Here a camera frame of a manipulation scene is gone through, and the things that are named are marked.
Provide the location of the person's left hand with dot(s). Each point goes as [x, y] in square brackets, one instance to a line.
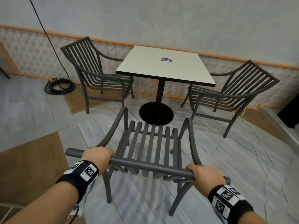
[97, 157]

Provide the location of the person's right hand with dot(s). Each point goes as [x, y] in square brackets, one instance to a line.
[208, 178]

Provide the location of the person's left fingers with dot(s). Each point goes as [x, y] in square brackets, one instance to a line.
[107, 153]

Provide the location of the person's right fingers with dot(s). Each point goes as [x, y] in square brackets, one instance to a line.
[192, 169]

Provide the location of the dark grey slatted metal armchair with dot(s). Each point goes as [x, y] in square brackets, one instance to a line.
[243, 86]
[86, 55]
[149, 142]

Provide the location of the person's right forearm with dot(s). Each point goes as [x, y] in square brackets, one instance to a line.
[248, 218]

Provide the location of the person's left forearm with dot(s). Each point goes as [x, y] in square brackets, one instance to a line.
[44, 204]

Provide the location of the black wristband with marker tags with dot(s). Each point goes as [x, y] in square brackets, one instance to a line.
[230, 199]
[81, 176]

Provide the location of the round dark blue sticker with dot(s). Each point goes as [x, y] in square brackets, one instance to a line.
[166, 60]

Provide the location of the black box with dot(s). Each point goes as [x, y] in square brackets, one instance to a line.
[289, 111]

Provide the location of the dark furniture leg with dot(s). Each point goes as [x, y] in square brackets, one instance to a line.
[4, 71]

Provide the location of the white wrist camera unit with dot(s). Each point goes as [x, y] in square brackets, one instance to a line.
[85, 198]

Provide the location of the square beige pedestal table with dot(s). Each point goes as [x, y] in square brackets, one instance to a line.
[163, 65]

